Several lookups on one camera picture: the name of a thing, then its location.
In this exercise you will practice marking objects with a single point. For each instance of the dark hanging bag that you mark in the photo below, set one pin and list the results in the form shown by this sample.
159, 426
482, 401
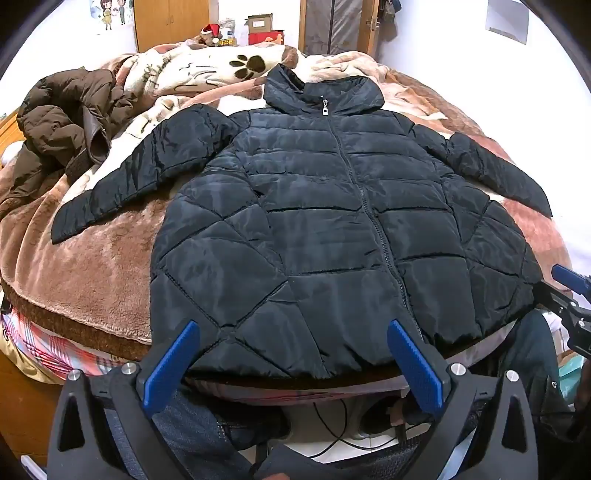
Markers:
390, 18

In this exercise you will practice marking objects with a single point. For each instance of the brown puffer jacket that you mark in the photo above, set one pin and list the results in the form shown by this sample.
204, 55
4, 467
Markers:
55, 120

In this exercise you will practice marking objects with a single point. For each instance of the plush toy with santa hat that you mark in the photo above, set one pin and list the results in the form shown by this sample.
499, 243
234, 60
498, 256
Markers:
210, 33

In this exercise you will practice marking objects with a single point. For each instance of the wooden bedside cabinet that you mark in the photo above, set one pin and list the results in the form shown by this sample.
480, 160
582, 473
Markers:
9, 134

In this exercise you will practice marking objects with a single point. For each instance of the grey hanging garment cover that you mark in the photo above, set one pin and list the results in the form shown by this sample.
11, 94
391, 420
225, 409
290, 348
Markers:
332, 25

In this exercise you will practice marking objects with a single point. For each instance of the clear plastic jar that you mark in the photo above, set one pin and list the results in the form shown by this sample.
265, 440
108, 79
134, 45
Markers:
227, 27

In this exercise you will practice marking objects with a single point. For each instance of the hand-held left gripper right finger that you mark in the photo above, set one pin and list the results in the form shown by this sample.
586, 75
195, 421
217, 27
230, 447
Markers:
415, 369

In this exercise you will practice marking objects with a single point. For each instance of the person's left leg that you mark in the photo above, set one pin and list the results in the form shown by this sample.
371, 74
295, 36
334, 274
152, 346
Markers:
198, 429

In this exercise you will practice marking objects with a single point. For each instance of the yellow box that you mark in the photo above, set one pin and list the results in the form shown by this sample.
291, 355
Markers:
228, 42

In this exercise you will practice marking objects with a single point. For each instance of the white wall paper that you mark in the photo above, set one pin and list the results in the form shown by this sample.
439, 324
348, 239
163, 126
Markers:
508, 18

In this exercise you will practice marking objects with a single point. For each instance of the paw print fleece blanket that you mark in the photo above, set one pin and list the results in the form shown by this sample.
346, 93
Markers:
92, 277

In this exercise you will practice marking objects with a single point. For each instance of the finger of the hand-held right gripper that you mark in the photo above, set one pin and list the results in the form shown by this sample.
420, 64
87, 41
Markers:
556, 302
570, 279

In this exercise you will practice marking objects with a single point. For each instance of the cartoon wall sticker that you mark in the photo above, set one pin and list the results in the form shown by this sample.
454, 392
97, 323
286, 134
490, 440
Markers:
111, 14

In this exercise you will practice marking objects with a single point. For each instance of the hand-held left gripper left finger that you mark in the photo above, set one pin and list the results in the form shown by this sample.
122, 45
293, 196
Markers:
168, 369

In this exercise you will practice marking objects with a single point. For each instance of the person's right leg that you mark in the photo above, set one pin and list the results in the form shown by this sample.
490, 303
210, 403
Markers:
535, 360

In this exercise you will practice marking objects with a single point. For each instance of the white power strip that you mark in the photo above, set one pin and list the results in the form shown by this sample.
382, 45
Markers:
374, 436

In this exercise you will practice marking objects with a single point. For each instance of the plaid bed sheet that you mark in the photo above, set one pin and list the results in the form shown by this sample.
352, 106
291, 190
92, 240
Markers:
55, 346

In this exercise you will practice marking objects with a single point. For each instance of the wooden wardrobe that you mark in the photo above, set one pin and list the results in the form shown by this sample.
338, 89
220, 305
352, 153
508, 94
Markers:
175, 23

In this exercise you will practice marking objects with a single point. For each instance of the open cardboard box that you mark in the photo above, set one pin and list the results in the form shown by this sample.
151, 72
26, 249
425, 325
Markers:
258, 23

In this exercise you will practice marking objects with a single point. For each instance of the person's leg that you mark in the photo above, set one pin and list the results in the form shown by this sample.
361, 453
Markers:
198, 429
535, 360

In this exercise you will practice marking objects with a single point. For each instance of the black puffer jacket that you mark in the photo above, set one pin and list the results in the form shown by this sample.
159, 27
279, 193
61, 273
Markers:
323, 230

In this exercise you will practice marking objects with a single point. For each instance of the red box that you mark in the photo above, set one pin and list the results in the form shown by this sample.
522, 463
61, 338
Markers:
265, 38

